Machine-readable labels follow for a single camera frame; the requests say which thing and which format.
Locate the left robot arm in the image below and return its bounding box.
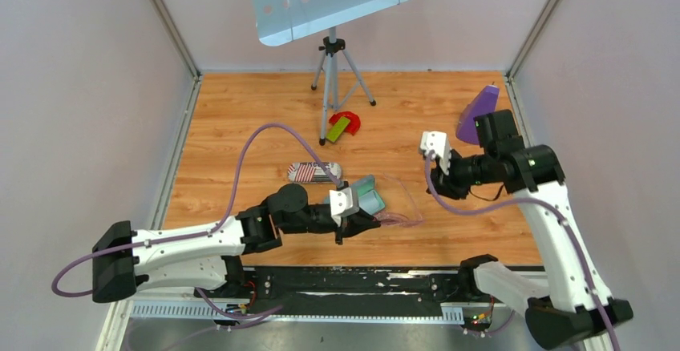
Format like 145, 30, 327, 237
92, 184, 381, 303

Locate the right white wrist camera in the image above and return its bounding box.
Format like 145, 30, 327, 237
419, 131, 451, 176

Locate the green rectangular block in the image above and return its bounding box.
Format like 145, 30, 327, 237
326, 116, 351, 143

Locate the grey glasses case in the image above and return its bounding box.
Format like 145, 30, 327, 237
350, 175, 386, 215

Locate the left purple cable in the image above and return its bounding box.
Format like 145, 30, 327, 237
51, 122, 346, 299

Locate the white slotted cable duct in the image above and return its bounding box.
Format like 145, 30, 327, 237
129, 301, 465, 325

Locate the red curved plastic piece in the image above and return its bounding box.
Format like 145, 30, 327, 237
329, 111, 362, 135

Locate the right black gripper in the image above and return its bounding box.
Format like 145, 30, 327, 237
425, 147, 495, 200

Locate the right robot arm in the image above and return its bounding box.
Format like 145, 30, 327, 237
419, 110, 633, 350

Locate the striped printed glasses pouch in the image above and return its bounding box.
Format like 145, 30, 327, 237
287, 162, 342, 184

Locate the grey tripod stand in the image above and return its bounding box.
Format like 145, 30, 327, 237
310, 26, 377, 146

